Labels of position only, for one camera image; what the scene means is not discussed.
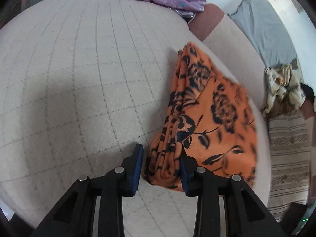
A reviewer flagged beige cushion with brown band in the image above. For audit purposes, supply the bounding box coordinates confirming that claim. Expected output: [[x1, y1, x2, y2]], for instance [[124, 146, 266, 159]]
[[188, 3, 268, 111]]

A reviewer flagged orange black floral cloth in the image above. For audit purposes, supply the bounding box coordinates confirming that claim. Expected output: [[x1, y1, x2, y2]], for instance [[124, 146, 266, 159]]
[[143, 42, 258, 190]]

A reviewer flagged dark patterned cloth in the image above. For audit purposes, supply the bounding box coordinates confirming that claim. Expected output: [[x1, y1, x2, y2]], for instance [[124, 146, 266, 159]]
[[173, 7, 198, 24]]

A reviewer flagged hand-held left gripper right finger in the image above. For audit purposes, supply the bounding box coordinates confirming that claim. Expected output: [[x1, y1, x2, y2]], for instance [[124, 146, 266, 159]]
[[180, 148, 289, 237]]

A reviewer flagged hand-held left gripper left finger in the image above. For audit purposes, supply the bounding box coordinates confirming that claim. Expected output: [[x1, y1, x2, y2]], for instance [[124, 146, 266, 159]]
[[30, 143, 144, 237]]

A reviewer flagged grey pillow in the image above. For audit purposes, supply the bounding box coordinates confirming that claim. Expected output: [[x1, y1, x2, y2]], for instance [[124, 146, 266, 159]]
[[227, 0, 298, 68]]

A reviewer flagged beige checked blanket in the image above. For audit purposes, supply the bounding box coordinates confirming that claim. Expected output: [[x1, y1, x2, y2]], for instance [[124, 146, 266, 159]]
[[0, 0, 269, 237]]

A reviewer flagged cream patterned crumpled cloth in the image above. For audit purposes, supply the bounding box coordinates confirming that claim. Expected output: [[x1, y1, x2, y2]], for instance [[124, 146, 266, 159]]
[[262, 64, 307, 118]]

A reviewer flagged striped beige mat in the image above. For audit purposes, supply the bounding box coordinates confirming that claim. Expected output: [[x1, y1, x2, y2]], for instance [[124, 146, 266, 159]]
[[267, 109, 313, 223]]

